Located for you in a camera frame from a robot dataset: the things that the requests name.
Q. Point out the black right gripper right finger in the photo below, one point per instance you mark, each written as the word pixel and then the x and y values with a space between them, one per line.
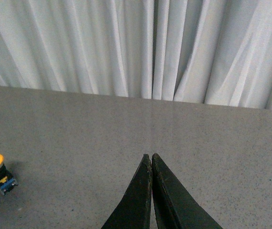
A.
pixel 174 206

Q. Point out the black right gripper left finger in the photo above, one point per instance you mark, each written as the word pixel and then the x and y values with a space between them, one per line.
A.
pixel 134 209

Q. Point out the white pleated curtain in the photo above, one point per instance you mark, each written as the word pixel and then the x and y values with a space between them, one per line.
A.
pixel 198 51

